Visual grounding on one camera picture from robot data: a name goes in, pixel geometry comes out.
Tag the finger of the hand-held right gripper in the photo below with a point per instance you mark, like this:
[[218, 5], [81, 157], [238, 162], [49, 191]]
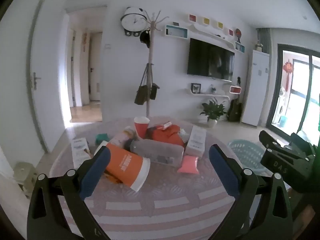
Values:
[[271, 141]]

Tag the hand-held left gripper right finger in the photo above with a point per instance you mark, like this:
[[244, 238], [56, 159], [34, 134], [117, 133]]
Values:
[[222, 167]]

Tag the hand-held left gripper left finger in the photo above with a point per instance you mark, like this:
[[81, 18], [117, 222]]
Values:
[[96, 170]]

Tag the white carton box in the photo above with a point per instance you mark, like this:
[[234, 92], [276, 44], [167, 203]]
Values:
[[79, 152], [196, 140]]

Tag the orange and white cup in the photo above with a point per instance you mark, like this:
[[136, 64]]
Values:
[[125, 163]]

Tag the green small packet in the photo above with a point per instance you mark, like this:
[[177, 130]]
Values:
[[102, 138]]

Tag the pink packet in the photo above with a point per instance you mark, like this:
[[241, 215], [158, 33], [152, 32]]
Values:
[[188, 164]]

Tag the red paper cup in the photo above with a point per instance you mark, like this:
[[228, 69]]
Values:
[[141, 128]]

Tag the orange plastic bag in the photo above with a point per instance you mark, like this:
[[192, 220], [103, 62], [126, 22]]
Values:
[[167, 136]]

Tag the red and white packet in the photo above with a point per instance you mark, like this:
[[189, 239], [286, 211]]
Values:
[[166, 125]]

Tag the blue bucket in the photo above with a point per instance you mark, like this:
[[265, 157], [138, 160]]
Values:
[[283, 121]]

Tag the dark guitar bag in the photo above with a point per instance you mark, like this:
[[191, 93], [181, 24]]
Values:
[[234, 111]]

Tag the white refrigerator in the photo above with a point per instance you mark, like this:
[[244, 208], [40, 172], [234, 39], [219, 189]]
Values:
[[255, 87]]

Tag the green potted plant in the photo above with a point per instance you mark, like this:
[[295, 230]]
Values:
[[212, 111]]

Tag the sliding glass door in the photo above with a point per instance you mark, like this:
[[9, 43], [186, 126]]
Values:
[[300, 90]]

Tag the red box shelf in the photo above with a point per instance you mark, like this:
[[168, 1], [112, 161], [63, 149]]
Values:
[[235, 89]]

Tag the beige plastic stool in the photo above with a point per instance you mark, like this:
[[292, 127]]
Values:
[[25, 176]]

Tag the curved white low shelf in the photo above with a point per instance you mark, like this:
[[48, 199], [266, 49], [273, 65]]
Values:
[[207, 95]]

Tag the red knot ornament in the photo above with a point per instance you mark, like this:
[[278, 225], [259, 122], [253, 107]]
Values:
[[288, 67]]

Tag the small vase with plant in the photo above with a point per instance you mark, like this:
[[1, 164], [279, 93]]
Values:
[[213, 89]]

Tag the brown handbag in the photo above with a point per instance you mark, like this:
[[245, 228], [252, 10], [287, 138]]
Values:
[[140, 95]]

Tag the black small bag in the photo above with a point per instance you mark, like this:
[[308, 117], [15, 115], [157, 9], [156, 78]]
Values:
[[154, 91]]

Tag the hallway door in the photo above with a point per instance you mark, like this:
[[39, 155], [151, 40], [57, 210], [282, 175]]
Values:
[[95, 67]]

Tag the white room door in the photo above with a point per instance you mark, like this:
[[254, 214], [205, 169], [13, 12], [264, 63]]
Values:
[[47, 75]]

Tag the round red fan ornament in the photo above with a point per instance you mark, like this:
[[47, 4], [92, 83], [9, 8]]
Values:
[[238, 33]]

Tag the wooden coat rack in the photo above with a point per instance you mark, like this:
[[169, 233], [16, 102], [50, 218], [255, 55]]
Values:
[[150, 55]]

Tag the black cap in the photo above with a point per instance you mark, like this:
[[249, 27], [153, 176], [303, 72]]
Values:
[[145, 38]]

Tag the black butterfly picture frame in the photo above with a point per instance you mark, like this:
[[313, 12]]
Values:
[[196, 88]]

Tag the small blue wall shelf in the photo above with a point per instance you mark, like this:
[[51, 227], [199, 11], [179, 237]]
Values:
[[240, 47]]

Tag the wall television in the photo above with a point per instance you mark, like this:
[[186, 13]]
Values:
[[210, 60]]

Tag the dark red wall cube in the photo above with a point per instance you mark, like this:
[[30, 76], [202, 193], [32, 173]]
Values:
[[231, 32]]

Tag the long white wall shelf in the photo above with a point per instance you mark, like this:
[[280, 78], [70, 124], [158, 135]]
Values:
[[212, 33]]

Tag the yellow wall cube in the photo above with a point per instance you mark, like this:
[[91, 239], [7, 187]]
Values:
[[220, 25], [206, 21]]

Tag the blue-lined white wall shelf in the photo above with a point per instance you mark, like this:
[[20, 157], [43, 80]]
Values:
[[176, 31]]

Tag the panda wall clock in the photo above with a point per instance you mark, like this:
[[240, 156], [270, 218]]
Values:
[[133, 21]]

